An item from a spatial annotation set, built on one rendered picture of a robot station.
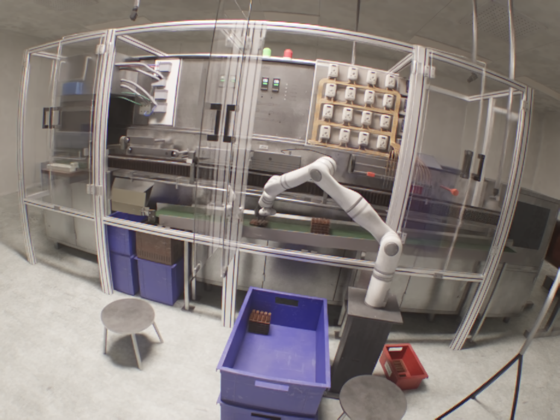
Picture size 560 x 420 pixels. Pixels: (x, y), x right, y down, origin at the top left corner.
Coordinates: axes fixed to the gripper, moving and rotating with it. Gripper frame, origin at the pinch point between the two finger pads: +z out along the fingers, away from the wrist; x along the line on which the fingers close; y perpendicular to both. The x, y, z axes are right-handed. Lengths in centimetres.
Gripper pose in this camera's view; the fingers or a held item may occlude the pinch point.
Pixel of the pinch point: (258, 222)
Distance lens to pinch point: 169.6
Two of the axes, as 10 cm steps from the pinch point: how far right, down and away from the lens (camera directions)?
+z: -2.8, 4.8, 8.3
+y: -1.5, -8.8, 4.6
